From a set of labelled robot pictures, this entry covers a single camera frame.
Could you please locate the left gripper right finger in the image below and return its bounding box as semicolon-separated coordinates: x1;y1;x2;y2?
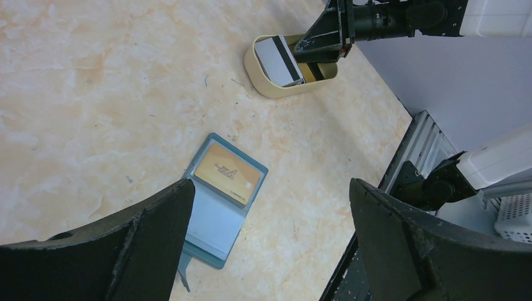
349;178;531;300

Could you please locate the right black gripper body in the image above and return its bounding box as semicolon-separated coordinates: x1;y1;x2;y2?
339;1;468;58

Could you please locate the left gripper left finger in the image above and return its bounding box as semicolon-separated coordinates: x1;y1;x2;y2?
1;179;195;300

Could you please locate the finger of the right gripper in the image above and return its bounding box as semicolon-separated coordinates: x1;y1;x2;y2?
294;0;345;63

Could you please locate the cream oval card tray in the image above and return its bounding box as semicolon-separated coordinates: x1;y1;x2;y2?
244;34;338;98

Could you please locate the blue card holder wallet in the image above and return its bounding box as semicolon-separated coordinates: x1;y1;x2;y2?
178;132;269;288

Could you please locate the yellow credit card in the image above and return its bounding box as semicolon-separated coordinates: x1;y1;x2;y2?
194;142;261;206

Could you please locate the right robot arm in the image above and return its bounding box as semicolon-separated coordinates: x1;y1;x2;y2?
294;1;531;211

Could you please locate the credit cards stack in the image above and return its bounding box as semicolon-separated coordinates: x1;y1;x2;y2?
253;35;325;87

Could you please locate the white perforated basket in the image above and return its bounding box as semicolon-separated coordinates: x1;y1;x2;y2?
494;193;531;244

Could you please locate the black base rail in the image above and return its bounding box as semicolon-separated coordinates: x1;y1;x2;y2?
320;111;457;300

